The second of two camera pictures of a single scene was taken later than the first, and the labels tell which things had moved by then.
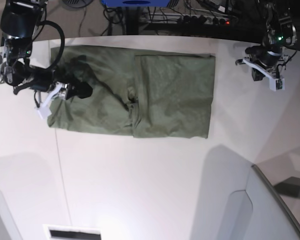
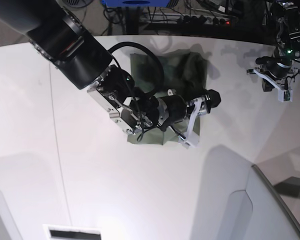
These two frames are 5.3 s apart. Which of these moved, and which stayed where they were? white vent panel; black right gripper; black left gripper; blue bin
Moved: black right gripper; black left gripper
Stayed: white vent panel; blue bin
